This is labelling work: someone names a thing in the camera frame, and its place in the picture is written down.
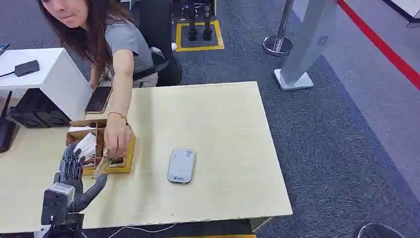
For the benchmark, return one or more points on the black robot legs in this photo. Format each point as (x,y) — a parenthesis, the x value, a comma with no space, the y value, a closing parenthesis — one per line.
(207,29)

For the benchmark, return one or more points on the black smartphone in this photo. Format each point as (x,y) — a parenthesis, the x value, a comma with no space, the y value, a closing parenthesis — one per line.
(98,100)

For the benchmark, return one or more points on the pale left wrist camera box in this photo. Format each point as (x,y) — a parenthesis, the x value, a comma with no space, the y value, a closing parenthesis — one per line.
(55,203)

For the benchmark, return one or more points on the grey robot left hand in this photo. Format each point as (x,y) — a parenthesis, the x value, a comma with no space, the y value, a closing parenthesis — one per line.
(76,197)

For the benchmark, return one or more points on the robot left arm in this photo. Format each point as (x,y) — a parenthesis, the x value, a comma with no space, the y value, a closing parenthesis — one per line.
(64,228)

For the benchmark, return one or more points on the person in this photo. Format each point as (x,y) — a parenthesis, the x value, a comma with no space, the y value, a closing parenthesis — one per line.
(128,39)

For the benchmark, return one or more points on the white pillar stand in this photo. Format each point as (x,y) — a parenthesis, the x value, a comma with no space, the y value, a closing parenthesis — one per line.
(308,39)

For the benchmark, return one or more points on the black router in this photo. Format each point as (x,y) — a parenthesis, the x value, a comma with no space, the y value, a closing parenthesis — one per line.
(6,134)

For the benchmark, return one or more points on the white cabinet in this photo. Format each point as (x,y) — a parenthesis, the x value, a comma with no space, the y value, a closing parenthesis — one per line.
(62,82)

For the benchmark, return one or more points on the silver stanchion post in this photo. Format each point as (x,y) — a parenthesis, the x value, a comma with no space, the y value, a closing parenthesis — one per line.
(278,44)

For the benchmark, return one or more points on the black power adapter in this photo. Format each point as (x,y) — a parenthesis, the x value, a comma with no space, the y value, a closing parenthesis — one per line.
(27,68)

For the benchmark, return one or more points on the person's left hand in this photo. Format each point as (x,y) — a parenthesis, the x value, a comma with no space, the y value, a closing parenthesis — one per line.
(117,136)

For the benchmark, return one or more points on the black round object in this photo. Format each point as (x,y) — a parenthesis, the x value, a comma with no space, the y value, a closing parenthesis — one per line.
(377,231)

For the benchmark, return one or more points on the wooden card box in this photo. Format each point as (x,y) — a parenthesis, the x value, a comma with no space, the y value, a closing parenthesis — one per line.
(128,157)

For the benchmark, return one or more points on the white platform with black edge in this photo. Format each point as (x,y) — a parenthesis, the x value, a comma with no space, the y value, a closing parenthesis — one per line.
(408,6)

